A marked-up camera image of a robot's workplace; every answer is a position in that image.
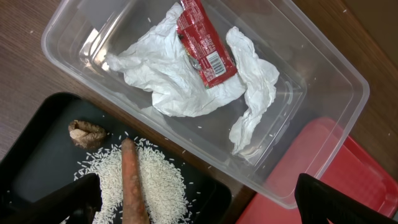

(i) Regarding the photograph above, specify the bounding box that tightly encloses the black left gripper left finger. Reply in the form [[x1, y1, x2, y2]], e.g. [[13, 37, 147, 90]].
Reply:
[[1, 174, 102, 224]]

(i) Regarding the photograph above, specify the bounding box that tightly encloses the clear plastic waste bin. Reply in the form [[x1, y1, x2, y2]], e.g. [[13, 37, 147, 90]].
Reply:
[[42, 1, 369, 209]]

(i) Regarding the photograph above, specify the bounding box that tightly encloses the black waste tray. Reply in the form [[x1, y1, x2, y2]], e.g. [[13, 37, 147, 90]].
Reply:
[[1, 93, 231, 223]]

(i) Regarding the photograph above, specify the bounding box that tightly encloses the red snack wrapper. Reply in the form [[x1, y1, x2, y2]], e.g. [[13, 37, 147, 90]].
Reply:
[[177, 0, 238, 88]]

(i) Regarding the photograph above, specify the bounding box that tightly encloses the brown food scrap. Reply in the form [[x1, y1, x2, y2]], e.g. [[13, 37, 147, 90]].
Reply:
[[68, 120, 107, 149]]

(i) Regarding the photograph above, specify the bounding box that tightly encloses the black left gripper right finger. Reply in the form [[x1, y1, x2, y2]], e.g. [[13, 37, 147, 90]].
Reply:
[[294, 173, 397, 224]]

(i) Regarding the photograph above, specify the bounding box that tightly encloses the white rice pile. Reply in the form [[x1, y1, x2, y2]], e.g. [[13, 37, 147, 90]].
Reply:
[[72, 136, 199, 223]]

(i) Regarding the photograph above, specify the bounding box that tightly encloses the white tissue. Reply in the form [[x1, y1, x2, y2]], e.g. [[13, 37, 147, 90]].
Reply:
[[105, 3, 279, 154]]

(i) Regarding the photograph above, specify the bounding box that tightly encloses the red serving tray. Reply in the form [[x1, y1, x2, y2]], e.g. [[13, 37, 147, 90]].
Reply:
[[237, 117, 397, 224]]

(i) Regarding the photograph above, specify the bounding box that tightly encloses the orange carrot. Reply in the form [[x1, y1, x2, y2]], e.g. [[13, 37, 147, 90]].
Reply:
[[121, 138, 150, 224]]

